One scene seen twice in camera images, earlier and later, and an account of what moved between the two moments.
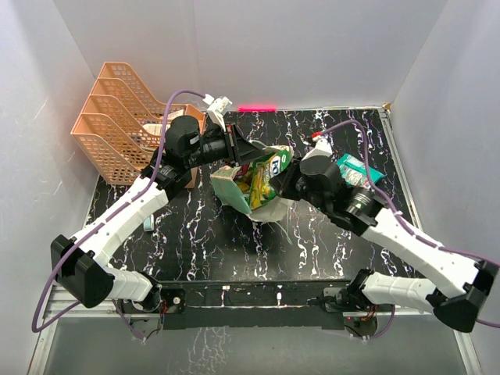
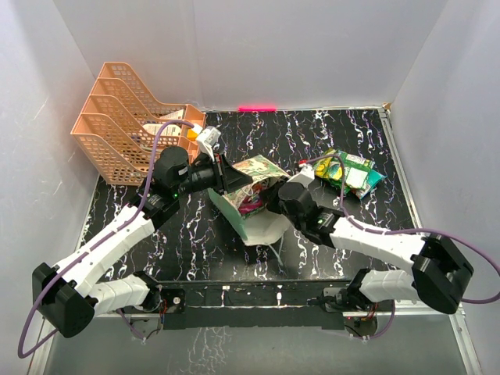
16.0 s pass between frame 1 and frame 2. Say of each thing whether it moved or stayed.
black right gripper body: moved
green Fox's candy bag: moved
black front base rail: stayed
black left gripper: moved
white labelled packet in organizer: stayed
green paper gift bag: moved
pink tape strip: stayed
